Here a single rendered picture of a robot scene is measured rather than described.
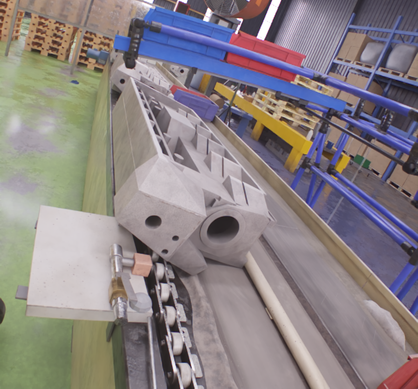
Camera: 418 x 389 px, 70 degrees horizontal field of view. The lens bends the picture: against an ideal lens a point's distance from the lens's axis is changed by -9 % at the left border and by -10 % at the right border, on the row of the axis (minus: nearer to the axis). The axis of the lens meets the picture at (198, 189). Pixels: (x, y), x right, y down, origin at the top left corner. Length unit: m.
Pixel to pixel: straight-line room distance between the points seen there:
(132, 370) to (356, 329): 0.64
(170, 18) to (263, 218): 0.71
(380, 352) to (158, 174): 0.73
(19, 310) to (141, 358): 1.09
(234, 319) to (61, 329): 0.97
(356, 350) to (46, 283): 0.73
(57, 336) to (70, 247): 0.89
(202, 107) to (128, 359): 2.19
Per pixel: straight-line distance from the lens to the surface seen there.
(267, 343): 0.76
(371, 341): 1.01
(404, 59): 12.83
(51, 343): 1.52
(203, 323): 0.72
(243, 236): 0.84
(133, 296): 0.50
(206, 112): 2.58
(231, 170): 1.02
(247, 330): 0.75
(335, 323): 0.96
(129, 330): 0.61
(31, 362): 1.46
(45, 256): 0.66
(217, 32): 1.20
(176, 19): 1.16
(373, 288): 1.21
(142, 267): 0.66
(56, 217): 0.77
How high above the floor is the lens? 1.22
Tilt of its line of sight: 22 degrees down
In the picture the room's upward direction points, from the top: 23 degrees clockwise
